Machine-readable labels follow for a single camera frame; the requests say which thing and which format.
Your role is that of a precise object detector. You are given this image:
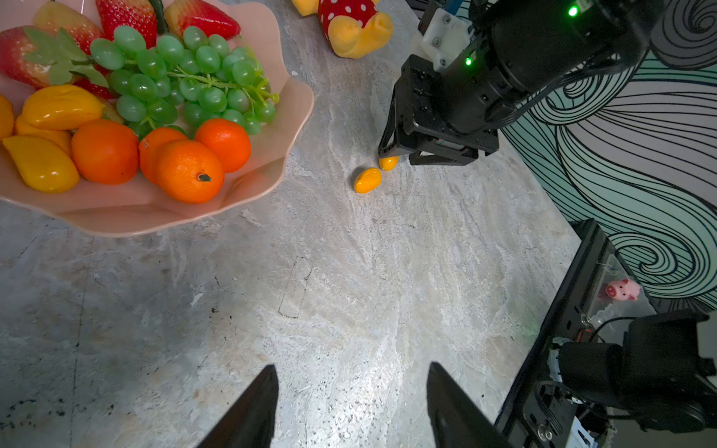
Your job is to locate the yellow kumquat cluster top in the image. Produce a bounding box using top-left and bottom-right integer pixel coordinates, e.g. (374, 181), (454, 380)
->
(14, 116), (72, 157)

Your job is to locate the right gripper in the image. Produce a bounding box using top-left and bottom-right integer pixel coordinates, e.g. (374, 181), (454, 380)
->
(377, 1), (666, 166)

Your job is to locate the yellow kumquat pair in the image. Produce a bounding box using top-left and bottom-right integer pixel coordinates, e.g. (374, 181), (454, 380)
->
(379, 156), (400, 172)
(353, 168), (382, 194)

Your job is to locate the strawberry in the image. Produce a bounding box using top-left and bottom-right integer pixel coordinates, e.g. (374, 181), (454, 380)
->
(94, 0), (158, 48)
(1, 26), (108, 89)
(32, 1), (104, 54)
(164, 0), (241, 39)

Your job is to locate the yellow chick plush toy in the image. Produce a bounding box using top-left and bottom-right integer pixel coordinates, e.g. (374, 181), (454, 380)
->
(292, 0), (394, 59)

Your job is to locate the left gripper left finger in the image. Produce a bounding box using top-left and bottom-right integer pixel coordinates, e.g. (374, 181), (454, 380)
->
(198, 364), (279, 448)

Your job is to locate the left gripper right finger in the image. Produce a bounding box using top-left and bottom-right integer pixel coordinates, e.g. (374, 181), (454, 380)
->
(427, 361), (511, 448)

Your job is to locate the pink pig toy small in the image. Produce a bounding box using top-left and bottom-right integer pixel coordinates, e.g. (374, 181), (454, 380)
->
(604, 278), (642, 302)

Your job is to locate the pink scalloped fruit bowl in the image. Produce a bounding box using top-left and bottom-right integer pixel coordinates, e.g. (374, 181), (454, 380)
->
(1, 1), (314, 237)

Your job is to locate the lone yellow kumquat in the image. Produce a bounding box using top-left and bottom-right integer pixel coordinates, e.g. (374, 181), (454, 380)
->
(21, 85), (105, 131)

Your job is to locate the yellow kumquat cluster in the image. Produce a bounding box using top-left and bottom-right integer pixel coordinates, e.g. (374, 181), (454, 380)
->
(14, 116), (72, 157)
(2, 136), (80, 193)
(0, 95), (15, 140)

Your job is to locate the green grape bunch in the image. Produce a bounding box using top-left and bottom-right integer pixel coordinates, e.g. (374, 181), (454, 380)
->
(90, 25), (279, 137)

